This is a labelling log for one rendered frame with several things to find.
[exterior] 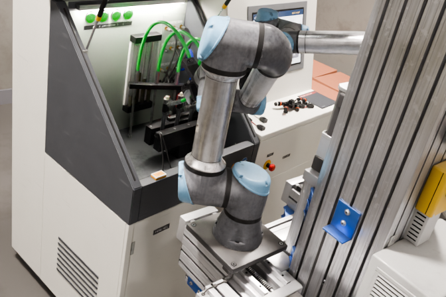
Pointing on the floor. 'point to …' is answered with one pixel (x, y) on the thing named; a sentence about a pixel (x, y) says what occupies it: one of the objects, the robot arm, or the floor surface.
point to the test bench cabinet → (81, 239)
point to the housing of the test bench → (30, 102)
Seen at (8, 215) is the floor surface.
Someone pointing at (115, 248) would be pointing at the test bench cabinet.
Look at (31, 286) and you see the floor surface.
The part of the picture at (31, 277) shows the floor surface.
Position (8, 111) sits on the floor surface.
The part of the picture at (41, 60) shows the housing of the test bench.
